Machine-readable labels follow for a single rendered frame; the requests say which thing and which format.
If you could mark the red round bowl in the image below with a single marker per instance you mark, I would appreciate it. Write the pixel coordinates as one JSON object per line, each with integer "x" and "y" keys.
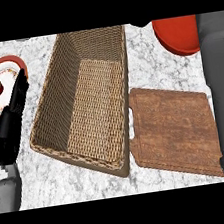
{"x": 177, "y": 35}

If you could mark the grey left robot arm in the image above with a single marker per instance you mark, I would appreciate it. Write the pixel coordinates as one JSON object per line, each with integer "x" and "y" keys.
{"x": 5, "y": 189}

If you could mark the brown wooden cutting board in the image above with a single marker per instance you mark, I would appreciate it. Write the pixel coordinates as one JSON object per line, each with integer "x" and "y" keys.
{"x": 173, "y": 129}

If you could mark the brown wicker basket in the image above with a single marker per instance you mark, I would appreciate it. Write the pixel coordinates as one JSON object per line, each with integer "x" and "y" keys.
{"x": 97, "y": 112}

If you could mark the dark rounded object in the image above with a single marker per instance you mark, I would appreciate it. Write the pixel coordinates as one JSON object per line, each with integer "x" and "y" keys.
{"x": 141, "y": 23}

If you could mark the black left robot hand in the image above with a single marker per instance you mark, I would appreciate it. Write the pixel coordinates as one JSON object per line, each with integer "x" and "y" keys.
{"x": 8, "y": 135}

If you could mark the red rimmed white plate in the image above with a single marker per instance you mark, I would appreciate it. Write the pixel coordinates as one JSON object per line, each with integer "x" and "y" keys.
{"x": 2, "y": 70}

